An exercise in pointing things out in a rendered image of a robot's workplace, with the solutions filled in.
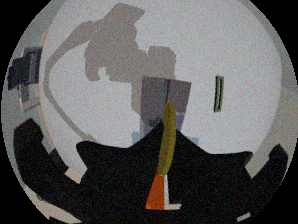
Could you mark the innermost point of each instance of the gold coin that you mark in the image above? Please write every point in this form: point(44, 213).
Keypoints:
point(168, 139)

